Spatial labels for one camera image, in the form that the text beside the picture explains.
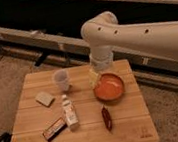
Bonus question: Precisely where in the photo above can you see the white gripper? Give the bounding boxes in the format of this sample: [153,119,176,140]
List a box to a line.
[89,45,114,87]

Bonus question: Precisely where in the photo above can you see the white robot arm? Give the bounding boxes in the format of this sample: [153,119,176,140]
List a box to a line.
[80,11,178,71]

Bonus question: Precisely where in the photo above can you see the orange bowl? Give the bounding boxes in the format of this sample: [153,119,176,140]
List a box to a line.
[93,73,125,101]

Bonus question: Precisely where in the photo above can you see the white small bottle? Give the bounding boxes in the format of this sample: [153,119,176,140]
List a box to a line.
[61,95,80,131]

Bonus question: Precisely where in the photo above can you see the wooden table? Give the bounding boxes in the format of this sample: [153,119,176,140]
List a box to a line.
[11,60,159,142]

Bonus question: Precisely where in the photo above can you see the beige sponge block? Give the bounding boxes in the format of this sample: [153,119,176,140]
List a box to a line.
[35,92,55,107]

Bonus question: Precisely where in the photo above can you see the grey metal rail beam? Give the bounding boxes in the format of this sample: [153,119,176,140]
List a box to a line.
[0,0,178,125]

